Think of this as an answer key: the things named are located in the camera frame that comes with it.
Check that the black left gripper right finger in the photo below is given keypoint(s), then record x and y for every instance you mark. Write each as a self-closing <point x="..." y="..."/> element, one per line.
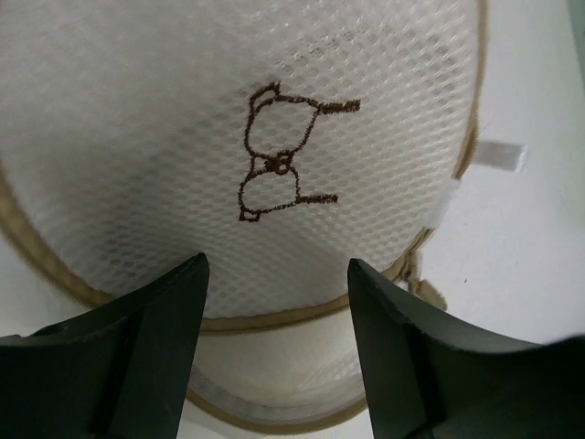
<point x="428" y="374"/>

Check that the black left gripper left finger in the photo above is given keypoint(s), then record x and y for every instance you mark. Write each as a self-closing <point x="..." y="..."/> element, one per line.
<point x="120" y="370"/>

